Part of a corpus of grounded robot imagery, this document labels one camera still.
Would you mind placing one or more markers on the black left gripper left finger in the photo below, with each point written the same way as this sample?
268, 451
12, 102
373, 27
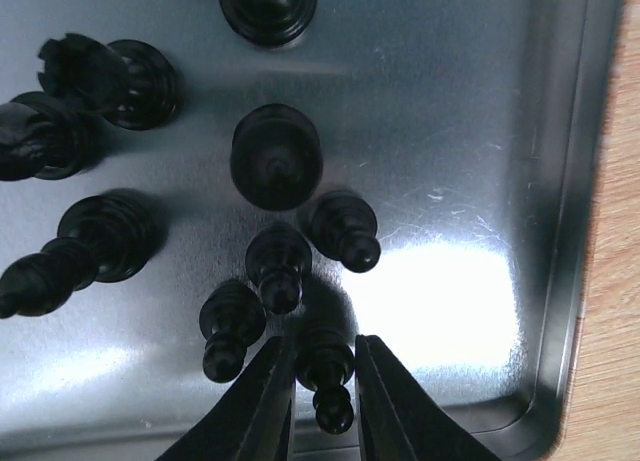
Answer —
254, 419

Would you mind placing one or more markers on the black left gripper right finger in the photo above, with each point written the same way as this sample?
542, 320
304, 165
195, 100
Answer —
397, 419

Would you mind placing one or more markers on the black pawn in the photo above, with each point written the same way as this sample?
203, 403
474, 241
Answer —
324, 364
277, 260
342, 226
231, 320

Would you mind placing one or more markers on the black pawn in tray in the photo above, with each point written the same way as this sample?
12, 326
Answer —
231, 320
277, 260
342, 226

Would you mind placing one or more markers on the black bishop piece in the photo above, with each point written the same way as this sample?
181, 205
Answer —
106, 238

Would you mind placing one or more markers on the metal tray wooden rim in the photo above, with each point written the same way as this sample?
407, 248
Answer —
469, 126

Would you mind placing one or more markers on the black piece top view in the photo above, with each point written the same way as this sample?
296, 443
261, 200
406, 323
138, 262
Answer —
276, 160

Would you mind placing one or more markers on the black knight piece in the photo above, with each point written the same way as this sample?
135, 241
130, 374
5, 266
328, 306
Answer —
44, 139

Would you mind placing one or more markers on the black rook piece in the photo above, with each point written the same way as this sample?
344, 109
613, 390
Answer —
129, 83

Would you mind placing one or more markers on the black piece at top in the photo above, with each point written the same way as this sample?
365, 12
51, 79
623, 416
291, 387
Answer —
268, 23

